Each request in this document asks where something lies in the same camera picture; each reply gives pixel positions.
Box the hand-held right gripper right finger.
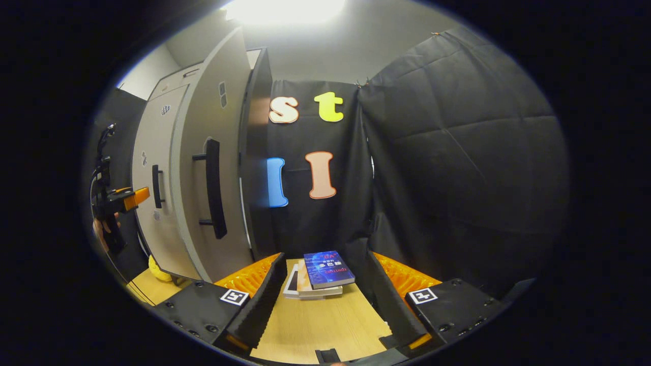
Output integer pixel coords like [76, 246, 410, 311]
[367, 251, 509, 351]

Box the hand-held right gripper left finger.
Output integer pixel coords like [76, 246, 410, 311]
[153, 253, 287, 354]

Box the cabinet door with checkered sticker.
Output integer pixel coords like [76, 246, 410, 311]
[131, 84, 190, 279]

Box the cabinet door with box sticker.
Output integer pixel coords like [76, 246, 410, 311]
[170, 28, 255, 283]

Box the grey double-door shoe cabinet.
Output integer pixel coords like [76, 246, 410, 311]
[131, 28, 273, 283]

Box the grey cabinet drawer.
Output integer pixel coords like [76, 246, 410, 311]
[149, 64, 204, 101]

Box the orange and white book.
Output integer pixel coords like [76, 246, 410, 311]
[297, 259, 344, 298]

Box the blue book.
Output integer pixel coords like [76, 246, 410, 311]
[304, 250, 356, 290]

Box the yellow plush toy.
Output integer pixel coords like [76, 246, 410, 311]
[147, 254, 174, 283]

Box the black backdrop cloth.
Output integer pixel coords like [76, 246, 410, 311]
[84, 25, 570, 300]

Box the large ceiling light panel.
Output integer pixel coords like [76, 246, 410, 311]
[224, 0, 346, 25]

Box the thin black cable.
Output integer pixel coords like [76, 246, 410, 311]
[104, 244, 156, 307]

